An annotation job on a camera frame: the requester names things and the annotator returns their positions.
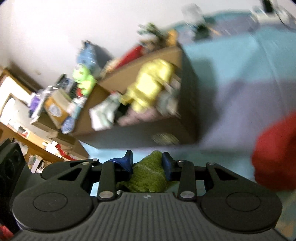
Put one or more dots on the pink grey sock bundle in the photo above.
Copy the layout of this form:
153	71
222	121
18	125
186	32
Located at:
168	99

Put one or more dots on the green frog plush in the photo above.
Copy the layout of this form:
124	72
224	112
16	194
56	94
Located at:
85	81

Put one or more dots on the yellow fluffy towel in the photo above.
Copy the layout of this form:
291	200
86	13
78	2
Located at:
149	82

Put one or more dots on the red plush pillow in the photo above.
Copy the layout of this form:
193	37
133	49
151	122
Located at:
131	55

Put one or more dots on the green sock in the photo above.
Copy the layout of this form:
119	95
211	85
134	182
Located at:
148	176

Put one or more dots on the panda plush toy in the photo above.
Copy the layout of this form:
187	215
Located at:
151	38

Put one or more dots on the red cloth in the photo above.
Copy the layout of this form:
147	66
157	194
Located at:
273	157

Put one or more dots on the phone stand with mirror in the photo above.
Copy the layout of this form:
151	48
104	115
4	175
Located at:
194	18

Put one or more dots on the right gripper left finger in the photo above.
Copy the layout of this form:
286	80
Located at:
125	162

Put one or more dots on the blue patterned bedsheet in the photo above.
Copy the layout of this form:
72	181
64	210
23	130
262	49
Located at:
236	86

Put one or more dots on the white towel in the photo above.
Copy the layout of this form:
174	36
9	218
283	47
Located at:
102	115

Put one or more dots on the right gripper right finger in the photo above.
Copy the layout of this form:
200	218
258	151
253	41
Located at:
171	167

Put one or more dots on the brown cardboard box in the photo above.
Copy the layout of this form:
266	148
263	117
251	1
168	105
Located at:
150	128

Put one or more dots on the yellow tissue box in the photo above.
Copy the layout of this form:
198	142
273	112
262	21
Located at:
56	106

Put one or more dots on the white power strip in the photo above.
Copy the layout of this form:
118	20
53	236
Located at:
279	15

